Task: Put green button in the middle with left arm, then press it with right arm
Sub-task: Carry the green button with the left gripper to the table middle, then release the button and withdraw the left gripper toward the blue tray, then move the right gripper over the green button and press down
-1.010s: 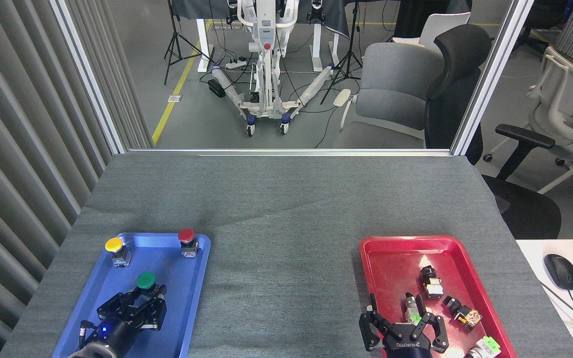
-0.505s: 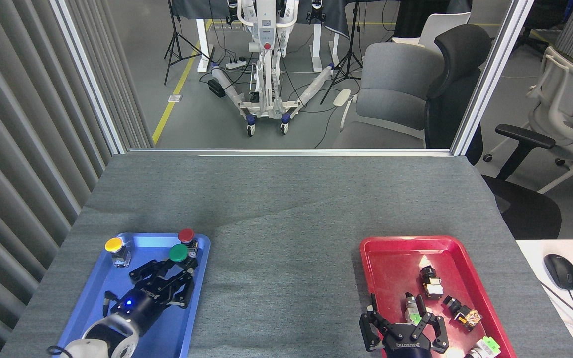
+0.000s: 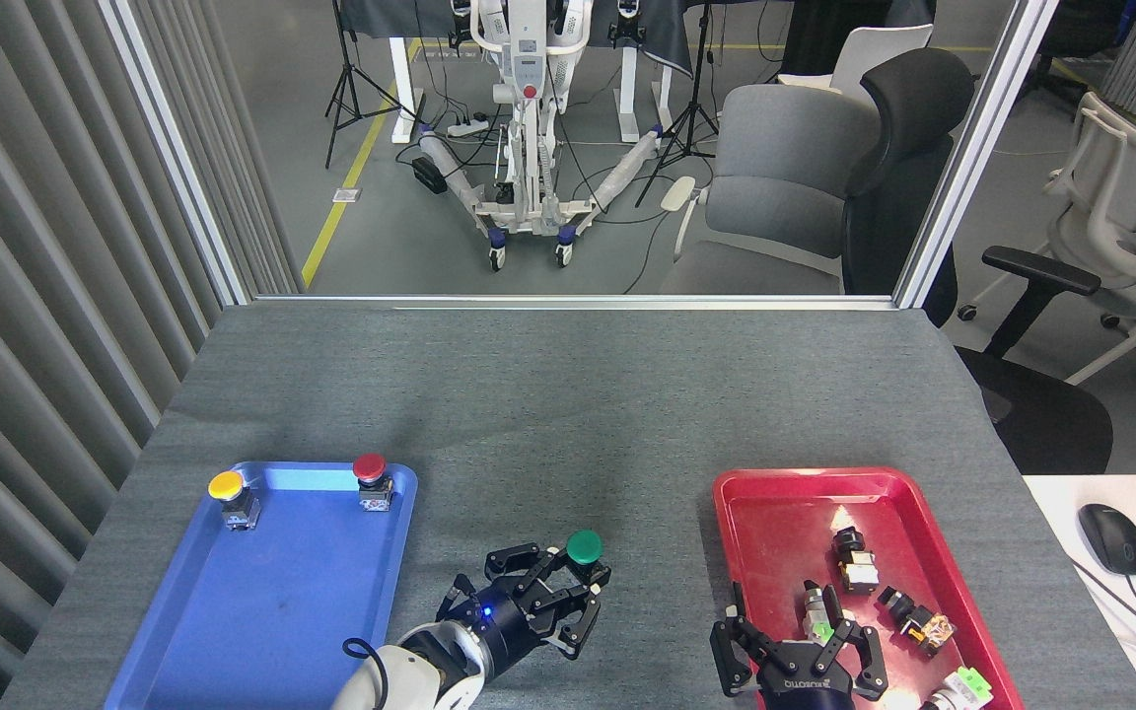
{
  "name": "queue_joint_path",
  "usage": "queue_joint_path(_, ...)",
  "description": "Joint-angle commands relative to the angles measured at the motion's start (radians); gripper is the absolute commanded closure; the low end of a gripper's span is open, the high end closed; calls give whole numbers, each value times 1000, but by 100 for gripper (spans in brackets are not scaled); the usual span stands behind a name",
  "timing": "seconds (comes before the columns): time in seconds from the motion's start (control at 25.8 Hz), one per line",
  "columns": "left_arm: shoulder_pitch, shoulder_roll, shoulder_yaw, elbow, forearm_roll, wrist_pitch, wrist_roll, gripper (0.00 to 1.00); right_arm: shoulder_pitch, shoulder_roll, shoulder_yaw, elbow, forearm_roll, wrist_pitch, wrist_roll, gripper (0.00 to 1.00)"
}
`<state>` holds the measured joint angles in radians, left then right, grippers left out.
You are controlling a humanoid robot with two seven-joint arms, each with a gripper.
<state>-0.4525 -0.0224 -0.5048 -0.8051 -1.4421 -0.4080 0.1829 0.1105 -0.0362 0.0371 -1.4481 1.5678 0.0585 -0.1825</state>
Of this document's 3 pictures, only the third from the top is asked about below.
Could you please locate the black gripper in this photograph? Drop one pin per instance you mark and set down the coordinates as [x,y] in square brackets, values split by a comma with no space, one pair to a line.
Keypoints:
[501,631]
[805,683]

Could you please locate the green push button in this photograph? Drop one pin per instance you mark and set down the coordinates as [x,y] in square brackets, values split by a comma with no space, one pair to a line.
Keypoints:
[585,545]

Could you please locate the red push button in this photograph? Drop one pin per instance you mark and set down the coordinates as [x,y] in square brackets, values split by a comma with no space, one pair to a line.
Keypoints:
[369,466]

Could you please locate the yellow push button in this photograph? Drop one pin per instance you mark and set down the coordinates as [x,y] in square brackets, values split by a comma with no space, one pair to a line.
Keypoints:
[225,484]

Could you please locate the red plastic tray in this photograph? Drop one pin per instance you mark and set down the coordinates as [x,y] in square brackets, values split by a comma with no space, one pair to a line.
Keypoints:
[785,532]

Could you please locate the blue plastic tray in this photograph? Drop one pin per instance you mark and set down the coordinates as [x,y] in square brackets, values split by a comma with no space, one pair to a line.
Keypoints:
[262,611]

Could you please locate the white desk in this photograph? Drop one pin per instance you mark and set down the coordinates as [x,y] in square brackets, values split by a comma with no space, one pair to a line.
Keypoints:
[1061,513]

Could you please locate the black computer mouse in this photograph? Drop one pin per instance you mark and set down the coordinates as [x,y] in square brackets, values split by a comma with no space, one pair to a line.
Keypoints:
[1112,537]

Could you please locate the black power adapter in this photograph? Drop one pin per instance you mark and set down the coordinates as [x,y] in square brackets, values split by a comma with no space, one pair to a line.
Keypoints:
[430,176]

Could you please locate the silver floor plate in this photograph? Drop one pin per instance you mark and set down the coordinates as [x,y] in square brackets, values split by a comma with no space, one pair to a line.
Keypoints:
[346,195]

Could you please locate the grey office chair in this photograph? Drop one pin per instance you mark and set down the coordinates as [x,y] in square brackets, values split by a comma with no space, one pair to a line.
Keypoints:
[775,197]

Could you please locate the white power strip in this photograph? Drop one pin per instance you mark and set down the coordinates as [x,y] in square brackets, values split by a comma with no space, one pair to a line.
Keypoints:
[467,126]

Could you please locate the white table leg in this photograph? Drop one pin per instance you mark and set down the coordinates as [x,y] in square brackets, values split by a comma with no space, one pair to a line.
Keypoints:
[402,94]
[629,99]

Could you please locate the black tripod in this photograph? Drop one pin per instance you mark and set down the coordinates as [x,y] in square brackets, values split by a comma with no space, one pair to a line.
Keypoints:
[346,79]
[694,108]

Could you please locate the black office chair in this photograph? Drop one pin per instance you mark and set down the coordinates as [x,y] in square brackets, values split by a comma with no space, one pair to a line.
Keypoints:
[903,158]

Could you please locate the white wheeled stand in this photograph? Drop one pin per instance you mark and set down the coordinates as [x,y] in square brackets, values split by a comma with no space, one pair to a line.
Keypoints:
[527,69]

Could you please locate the white mesh office chair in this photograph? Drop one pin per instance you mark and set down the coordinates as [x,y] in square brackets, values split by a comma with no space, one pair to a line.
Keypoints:
[1110,197]

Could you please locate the black table cloth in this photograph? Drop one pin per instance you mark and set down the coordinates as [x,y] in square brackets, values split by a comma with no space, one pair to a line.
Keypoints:
[667,35]

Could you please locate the white plain chair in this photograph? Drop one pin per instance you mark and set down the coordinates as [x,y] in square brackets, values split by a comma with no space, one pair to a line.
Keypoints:
[879,54]

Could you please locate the silver switch green base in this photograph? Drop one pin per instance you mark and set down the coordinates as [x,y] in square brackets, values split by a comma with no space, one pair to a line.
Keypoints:
[813,603]

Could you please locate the black knob switch white base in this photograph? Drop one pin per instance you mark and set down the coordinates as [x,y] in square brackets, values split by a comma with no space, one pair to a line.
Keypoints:
[859,570]

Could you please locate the black knob switch amber base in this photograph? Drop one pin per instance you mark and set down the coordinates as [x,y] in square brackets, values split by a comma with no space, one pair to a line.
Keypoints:
[923,626]

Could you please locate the white and green switch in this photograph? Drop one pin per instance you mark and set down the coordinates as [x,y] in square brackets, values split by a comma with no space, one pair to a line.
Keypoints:
[964,687]

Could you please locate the silver frame rail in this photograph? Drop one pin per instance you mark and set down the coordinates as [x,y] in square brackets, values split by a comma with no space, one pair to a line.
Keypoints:
[568,301]

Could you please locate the silver frame post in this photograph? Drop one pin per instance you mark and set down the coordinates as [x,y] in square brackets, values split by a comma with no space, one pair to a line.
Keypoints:
[178,158]
[972,158]

